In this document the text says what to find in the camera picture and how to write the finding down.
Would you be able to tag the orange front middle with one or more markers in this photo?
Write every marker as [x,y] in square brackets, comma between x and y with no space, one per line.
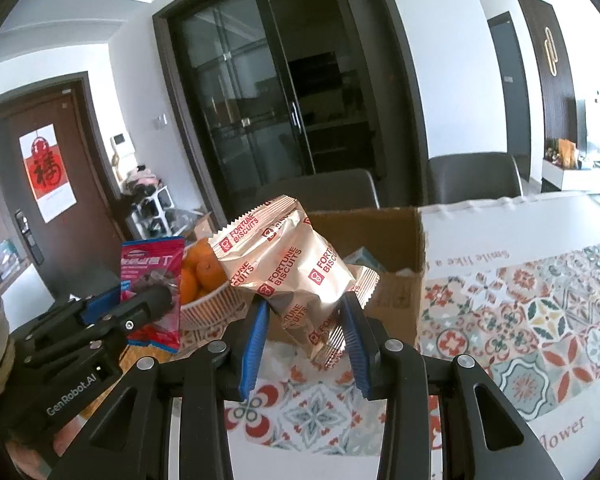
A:
[188,286]

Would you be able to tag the red fu poster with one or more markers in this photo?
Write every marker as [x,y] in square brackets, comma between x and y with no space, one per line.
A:
[46,172]

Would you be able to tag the teal tissue pack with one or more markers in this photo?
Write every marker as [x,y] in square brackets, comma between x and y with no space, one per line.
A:
[363,257]

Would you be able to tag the dark wood wall panel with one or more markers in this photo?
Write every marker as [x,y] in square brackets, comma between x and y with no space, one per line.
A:
[549,47]

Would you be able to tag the brown cardboard box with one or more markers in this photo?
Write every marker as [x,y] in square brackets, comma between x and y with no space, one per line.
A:
[377,253]

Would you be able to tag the orange right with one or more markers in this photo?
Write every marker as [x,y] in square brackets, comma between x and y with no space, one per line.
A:
[209,273]

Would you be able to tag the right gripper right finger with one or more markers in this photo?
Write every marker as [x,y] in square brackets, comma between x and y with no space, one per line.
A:
[483,436]

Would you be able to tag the person left hand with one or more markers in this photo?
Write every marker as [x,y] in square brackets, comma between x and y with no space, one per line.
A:
[26,455]

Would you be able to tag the orange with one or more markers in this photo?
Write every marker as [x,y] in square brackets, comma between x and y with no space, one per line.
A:
[209,273]
[188,286]
[199,255]

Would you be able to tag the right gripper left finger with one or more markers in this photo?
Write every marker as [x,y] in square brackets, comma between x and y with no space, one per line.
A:
[167,421]

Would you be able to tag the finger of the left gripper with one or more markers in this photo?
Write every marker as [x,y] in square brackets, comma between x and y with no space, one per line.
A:
[60,322]
[116,324]

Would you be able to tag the white fruit basket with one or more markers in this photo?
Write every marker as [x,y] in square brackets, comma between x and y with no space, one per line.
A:
[211,310]

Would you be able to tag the dark chair left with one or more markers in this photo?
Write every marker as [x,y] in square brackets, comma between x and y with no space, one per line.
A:
[337,190]

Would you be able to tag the white intercom panel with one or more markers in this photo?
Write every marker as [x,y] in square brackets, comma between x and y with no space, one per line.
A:
[118,139]

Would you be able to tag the black glass sliding door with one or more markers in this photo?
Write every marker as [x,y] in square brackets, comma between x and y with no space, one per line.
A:
[271,92]

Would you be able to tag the red hawthorn snack packet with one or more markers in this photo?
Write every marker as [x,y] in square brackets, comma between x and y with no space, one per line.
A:
[144,265]

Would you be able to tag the dark chair right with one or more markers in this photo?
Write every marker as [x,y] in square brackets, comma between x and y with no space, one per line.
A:
[472,176]

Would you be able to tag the patterned table runner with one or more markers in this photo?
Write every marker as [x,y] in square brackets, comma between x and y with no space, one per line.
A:
[534,328]

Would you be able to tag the fortune biscuits gold packet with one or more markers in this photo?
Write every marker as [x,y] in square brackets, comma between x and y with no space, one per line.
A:
[274,252]

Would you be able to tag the brown entrance door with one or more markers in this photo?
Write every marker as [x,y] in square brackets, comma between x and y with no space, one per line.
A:
[78,253]

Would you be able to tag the dark chair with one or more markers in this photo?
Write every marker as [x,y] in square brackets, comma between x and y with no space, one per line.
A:
[337,190]
[472,176]

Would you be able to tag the woven tissue box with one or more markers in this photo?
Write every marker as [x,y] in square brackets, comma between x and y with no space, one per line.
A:
[129,357]

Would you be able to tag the orange back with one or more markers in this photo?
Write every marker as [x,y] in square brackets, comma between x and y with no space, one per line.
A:
[199,255]

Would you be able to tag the white shoe rack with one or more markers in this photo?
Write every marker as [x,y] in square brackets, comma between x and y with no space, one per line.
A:
[152,210]

